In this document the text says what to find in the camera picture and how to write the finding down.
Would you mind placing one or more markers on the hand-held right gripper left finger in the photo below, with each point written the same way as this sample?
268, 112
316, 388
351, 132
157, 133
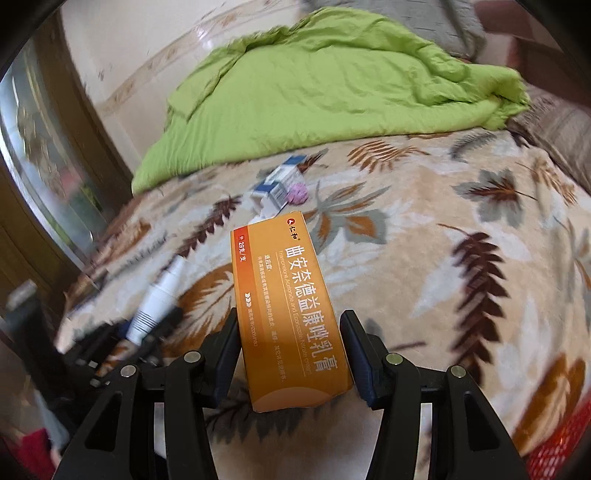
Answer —
229, 353

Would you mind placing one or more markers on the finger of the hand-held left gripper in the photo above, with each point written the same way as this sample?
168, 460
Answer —
92, 344
159, 339

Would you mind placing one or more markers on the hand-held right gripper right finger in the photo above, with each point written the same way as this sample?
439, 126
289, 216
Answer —
359, 357

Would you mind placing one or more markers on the white plastic bottle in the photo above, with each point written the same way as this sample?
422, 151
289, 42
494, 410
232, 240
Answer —
154, 304

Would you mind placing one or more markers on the orange cardboard box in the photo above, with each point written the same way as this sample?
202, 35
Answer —
281, 300

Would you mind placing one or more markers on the red mesh basket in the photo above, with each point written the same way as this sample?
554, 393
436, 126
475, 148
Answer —
554, 452

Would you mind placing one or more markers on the red cloth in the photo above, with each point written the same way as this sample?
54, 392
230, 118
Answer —
39, 454

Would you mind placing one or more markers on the leaf print blanket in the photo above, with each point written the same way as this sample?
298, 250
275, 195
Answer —
438, 277

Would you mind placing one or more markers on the wooden door with patterned glass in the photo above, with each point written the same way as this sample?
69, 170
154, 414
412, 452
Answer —
51, 184

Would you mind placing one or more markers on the pink ball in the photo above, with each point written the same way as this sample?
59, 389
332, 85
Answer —
298, 194

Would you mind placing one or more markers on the blue and white box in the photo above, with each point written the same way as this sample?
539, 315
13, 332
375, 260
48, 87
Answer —
277, 184

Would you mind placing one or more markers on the green quilt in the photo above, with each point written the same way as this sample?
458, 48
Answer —
323, 87

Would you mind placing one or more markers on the striped floral pillow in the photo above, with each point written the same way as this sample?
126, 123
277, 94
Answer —
554, 138

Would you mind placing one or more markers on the grey quilted pillow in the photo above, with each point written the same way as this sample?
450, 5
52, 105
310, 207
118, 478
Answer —
415, 23

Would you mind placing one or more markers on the brown padded headboard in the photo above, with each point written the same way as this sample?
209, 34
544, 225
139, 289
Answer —
512, 27

